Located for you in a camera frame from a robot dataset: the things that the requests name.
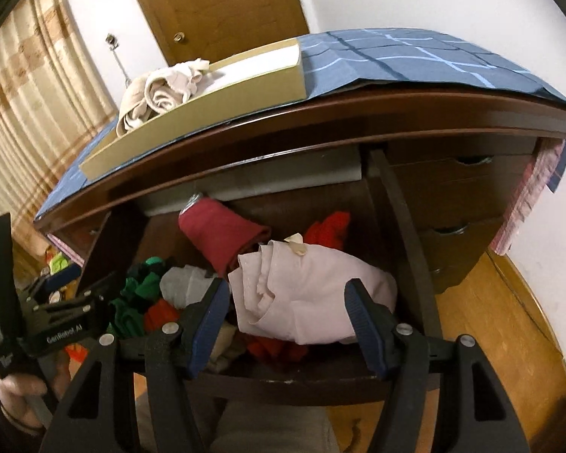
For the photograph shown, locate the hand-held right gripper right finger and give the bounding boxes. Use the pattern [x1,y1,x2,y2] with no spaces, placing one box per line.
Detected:
[344,278,531,453]

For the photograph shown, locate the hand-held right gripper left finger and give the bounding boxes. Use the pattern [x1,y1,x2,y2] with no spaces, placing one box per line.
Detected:
[40,279,231,453]

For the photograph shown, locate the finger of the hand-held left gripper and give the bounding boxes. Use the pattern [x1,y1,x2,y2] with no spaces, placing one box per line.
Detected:
[0,212,26,354]
[75,271,123,305]

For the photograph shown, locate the tan underwear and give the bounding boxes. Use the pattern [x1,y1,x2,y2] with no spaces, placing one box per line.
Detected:
[206,323,247,373]

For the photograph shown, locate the green black striped underwear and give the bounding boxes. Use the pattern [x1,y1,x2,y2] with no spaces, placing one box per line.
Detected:
[108,257,163,341]

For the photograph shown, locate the grey sock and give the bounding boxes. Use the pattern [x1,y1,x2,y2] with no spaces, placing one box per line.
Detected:
[159,265,218,310]

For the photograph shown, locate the bright red underwear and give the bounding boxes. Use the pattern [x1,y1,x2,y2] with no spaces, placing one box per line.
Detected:
[144,299,182,336]
[304,211,352,251]

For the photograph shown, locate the pale pink underwear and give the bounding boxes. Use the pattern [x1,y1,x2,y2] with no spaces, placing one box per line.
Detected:
[227,240,399,345]

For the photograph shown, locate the dark red underwear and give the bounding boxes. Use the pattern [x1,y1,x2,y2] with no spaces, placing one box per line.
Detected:
[178,198,272,278]

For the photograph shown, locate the shallow cardboard box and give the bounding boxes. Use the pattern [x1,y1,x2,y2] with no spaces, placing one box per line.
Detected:
[78,38,307,180]

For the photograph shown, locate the cream underwear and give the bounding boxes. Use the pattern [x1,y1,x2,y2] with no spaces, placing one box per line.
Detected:
[116,58,213,135]

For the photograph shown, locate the dark wooden side drawer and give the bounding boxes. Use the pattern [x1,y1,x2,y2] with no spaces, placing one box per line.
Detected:
[389,153,536,220]
[417,217,505,274]

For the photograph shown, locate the person's left hand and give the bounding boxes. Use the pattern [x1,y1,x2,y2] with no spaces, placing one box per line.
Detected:
[0,356,71,432]

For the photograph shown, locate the lime green rag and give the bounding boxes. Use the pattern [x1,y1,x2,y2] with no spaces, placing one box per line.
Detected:
[47,252,76,274]

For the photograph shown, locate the person's grey trousers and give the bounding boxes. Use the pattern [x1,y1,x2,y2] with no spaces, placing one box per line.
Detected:
[134,396,340,453]

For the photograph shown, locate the beige floral curtain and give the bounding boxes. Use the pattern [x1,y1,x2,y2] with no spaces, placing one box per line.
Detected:
[0,0,118,270]

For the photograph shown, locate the dark wooden desk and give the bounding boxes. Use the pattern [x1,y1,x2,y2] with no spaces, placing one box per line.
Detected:
[33,87,566,293]

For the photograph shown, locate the beige tassel tie-back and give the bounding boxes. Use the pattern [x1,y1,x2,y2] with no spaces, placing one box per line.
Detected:
[113,49,133,90]

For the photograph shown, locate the blue checked tablecloth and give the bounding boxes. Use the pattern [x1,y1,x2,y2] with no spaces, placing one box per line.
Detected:
[33,28,566,220]

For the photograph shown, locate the brown wooden door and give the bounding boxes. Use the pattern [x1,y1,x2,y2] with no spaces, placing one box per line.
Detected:
[123,0,309,67]

